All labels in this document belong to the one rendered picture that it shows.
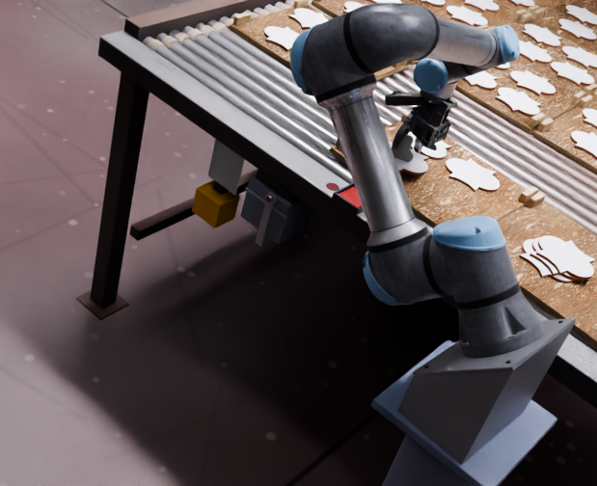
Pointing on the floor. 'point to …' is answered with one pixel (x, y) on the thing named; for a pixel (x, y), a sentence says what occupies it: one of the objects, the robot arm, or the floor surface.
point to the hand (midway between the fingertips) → (401, 156)
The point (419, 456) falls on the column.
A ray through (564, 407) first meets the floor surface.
